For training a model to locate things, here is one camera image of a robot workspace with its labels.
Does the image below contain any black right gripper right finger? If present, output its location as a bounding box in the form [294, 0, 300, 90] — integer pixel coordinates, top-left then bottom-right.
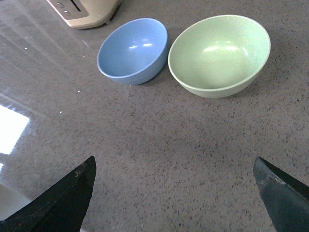
[253, 157, 309, 232]

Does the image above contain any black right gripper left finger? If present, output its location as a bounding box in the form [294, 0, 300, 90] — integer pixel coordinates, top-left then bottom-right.
[0, 156, 96, 232]

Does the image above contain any green bowl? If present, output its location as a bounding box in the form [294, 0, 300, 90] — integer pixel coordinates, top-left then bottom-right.
[168, 15, 271, 98]

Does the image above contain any blue bowl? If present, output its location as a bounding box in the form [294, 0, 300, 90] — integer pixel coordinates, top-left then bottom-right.
[97, 18, 169, 85]

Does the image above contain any cream toaster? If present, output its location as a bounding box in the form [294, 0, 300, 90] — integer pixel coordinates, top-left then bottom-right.
[48, 0, 122, 29]

